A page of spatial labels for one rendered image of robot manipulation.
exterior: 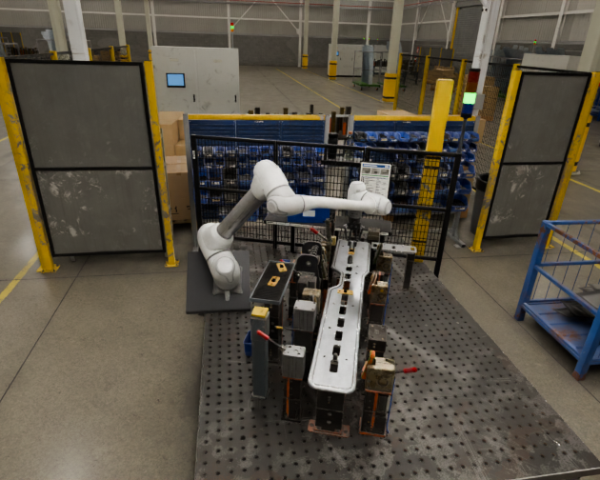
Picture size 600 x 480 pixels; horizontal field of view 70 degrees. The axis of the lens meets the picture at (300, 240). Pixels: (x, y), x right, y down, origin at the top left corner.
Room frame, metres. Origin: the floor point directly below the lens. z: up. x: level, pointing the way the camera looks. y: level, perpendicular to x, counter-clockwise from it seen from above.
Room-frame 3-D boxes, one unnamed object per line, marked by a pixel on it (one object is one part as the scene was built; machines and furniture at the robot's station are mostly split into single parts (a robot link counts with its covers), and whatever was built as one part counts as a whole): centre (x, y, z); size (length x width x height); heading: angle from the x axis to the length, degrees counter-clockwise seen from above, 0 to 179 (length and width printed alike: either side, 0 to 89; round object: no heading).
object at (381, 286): (1.97, -0.43, 0.87); 0.12 x 0.09 x 0.35; 81
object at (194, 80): (8.98, 2.12, 1.22); 1.60 x 0.54 x 2.45; 100
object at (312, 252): (2.07, -0.06, 0.94); 0.18 x 0.13 x 0.49; 171
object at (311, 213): (2.89, -0.06, 1.09); 0.30 x 0.17 x 0.13; 90
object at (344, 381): (1.92, -0.25, 1.00); 1.38 x 0.22 x 0.02; 171
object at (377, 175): (2.93, -0.51, 1.30); 0.23 x 0.02 x 0.31; 81
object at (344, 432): (1.32, -0.15, 0.84); 0.18 x 0.06 x 0.29; 81
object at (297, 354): (1.39, 0.01, 0.88); 0.11 x 0.10 x 0.36; 81
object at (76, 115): (3.90, 1.94, 1.00); 1.34 x 0.14 x 2.00; 100
